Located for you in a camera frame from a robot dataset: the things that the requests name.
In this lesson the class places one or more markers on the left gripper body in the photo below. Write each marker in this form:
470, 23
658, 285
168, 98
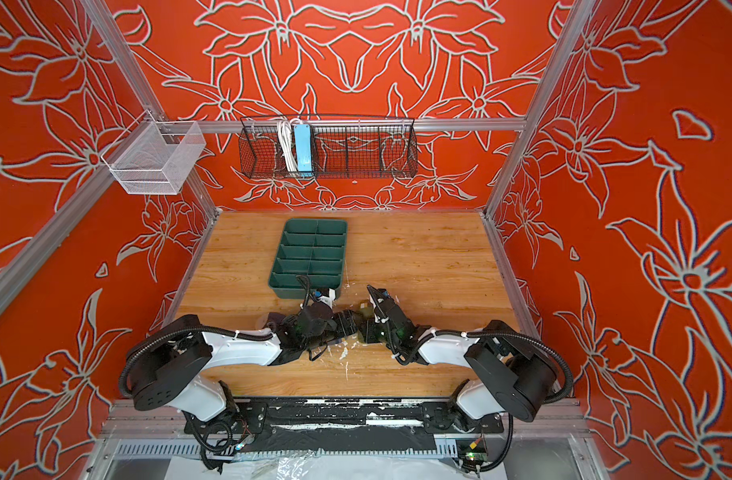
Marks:
335, 329

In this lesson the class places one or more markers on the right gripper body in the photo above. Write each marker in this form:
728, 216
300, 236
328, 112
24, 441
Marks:
376, 335

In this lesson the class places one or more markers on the green divided tray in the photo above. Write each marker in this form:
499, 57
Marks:
312, 247

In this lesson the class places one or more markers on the green striped sock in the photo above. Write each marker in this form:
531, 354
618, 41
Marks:
366, 310

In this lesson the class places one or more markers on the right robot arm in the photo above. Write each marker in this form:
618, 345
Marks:
515, 373

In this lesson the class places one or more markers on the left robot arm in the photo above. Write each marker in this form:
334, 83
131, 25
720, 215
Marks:
166, 368

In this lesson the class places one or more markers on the light blue box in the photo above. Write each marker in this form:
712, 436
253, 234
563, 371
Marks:
303, 144

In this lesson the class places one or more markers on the clear plastic bin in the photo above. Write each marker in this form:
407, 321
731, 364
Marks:
156, 158

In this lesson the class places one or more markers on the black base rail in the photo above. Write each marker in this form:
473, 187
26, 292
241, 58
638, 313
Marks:
344, 425

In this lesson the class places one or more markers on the black wire basket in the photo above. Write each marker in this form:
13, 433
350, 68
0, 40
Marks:
343, 146

